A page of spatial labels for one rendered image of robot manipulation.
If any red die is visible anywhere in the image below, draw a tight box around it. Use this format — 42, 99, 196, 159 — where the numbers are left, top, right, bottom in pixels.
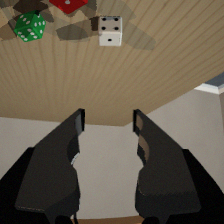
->
49, 0, 88, 14

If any green die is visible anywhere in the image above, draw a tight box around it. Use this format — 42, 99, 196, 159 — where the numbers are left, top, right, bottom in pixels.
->
14, 10, 46, 42

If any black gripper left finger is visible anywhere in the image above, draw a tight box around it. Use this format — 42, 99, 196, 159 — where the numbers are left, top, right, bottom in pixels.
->
0, 108, 85, 224

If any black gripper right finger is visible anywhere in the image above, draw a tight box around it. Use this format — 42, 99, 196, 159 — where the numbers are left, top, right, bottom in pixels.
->
133, 109, 224, 224

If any white die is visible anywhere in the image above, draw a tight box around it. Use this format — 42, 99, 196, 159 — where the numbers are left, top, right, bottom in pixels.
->
98, 17, 122, 46

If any tan flat mat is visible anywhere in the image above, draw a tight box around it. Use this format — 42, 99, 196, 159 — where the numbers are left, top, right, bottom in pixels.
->
0, 7, 18, 41

